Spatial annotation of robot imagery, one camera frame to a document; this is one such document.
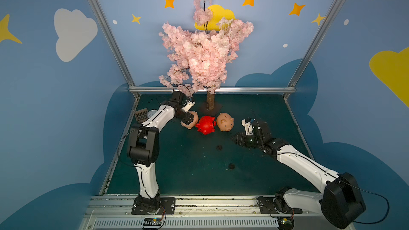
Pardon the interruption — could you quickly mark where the pink piggy bank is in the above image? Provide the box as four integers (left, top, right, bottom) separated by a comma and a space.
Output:
216, 113, 234, 132
180, 111, 199, 129

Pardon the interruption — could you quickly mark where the red piggy bank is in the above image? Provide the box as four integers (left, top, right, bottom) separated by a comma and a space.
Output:
195, 116, 216, 135

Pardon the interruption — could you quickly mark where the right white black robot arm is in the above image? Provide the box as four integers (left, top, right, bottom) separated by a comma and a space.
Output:
231, 129, 366, 230

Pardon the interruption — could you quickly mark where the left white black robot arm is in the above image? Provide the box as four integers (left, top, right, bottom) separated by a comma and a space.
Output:
127, 99, 195, 215

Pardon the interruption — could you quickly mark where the small metal can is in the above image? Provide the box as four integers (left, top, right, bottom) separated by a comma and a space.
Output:
147, 110, 158, 119

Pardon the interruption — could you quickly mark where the brown toy scoop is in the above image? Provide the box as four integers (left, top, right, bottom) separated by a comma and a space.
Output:
134, 108, 149, 123

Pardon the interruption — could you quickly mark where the pink cherry blossom tree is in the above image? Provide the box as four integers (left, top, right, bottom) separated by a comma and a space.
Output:
159, 0, 254, 114

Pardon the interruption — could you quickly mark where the right controller board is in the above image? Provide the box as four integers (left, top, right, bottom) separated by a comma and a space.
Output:
278, 217, 294, 230

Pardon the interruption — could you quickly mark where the controller board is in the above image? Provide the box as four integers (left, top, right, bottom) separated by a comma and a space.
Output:
278, 217, 294, 230
142, 217, 163, 230

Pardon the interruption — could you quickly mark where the left controller board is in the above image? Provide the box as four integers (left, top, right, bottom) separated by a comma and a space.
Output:
142, 217, 163, 230

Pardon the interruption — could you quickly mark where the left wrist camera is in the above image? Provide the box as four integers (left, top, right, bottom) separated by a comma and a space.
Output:
170, 91, 196, 112

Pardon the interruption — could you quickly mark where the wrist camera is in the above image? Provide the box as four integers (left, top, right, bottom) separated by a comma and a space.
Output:
170, 91, 196, 112
241, 118, 255, 135

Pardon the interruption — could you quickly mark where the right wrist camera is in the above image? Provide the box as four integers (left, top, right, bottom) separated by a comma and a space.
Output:
241, 118, 255, 135

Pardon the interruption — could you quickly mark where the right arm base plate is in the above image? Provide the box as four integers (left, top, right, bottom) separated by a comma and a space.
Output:
256, 196, 302, 214

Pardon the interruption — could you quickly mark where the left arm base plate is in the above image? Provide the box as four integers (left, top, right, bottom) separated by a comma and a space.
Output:
131, 196, 176, 215

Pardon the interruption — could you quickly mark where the aluminium mounting rail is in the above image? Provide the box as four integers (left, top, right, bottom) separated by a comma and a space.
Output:
79, 194, 335, 230

